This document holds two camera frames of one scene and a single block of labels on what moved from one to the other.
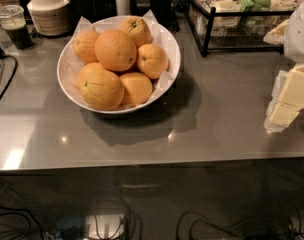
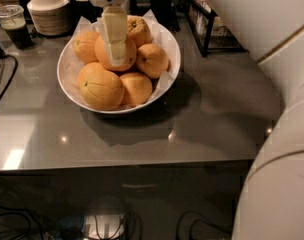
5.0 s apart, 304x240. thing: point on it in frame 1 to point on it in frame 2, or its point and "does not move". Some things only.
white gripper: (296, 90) to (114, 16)
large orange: (115, 51) does not move
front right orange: (137, 88) does not move
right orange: (152, 61) does not move
